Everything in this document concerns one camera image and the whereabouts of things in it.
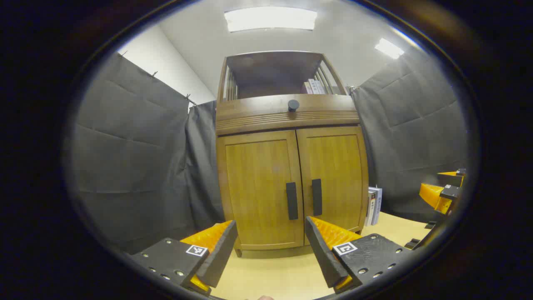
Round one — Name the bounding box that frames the wooden double-door shoe cabinet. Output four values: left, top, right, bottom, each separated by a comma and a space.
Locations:
215, 51, 370, 258

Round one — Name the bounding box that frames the small ceiling light panel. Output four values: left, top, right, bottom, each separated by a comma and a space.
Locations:
374, 37, 405, 60

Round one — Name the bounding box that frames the large ceiling light panel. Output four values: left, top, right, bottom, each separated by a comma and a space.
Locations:
224, 6, 318, 33

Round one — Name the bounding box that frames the white book dark spine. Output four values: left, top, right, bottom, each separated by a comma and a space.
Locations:
366, 187, 376, 227

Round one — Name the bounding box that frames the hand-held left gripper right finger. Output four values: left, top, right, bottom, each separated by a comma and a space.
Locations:
305, 216, 411, 294

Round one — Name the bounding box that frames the blue white book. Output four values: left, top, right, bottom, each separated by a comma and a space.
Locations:
369, 186, 383, 226

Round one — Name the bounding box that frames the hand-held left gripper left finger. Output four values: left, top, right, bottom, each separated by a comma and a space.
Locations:
127, 220, 239, 297

